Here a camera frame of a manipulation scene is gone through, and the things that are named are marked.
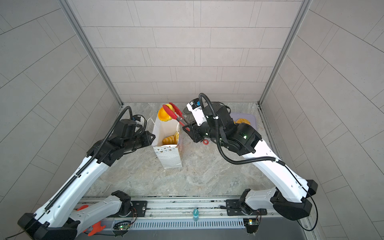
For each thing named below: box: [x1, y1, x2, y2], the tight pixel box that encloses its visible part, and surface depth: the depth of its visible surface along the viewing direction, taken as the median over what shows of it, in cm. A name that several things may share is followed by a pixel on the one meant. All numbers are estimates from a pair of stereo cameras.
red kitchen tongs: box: [162, 102, 191, 132], surface depth 61 cm
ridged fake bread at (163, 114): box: [158, 103, 175, 122], surface depth 64 cm
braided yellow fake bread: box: [174, 131, 180, 145], surface depth 86 cm
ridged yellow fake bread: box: [162, 132, 180, 145], surface depth 88 cm
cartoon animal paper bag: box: [152, 115, 183, 169], surface depth 74 cm
